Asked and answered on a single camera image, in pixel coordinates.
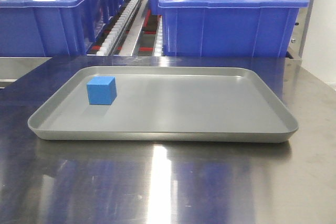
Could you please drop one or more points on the blue cube block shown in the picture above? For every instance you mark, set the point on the blue cube block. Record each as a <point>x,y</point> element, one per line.
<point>101,90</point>

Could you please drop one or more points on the grey metal tray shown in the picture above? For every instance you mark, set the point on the grey metal tray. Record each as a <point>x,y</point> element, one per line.
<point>167,104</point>

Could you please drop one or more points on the white roller track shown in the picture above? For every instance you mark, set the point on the white roller track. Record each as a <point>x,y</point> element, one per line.
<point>115,34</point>

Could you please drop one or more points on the blue plastic bin left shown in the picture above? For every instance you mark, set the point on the blue plastic bin left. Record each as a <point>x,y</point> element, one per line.
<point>47,28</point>

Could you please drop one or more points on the metal shelf upright post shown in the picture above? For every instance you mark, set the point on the metal shelf upright post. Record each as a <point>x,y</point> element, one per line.
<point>299,33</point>

